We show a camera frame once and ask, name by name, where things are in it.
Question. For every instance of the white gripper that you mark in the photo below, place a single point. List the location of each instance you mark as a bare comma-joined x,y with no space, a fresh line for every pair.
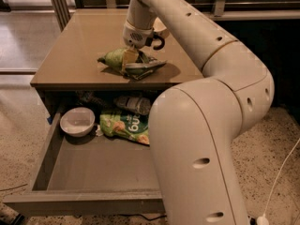
136,37

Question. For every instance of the green jalapeno chip bag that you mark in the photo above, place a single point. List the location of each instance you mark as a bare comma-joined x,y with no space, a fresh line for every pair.
143,67

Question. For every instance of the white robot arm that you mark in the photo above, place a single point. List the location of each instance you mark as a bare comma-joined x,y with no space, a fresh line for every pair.
192,125

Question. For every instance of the grey cabinet with top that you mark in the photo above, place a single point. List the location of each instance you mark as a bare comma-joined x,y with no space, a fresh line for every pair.
90,55

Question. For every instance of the green snack bag in drawer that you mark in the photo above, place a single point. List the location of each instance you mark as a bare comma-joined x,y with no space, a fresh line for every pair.
126,125

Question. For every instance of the white bowl in drawer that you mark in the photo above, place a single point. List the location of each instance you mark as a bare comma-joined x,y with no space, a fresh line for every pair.
77,122

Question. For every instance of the open grey top drawer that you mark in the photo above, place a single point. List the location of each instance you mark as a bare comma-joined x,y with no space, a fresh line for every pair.
89,176

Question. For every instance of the white bowl on cabinet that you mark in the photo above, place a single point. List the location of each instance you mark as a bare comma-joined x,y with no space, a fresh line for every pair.
160,29

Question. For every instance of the clear plastic water bottle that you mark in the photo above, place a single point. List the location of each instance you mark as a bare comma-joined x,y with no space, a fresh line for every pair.
137,105

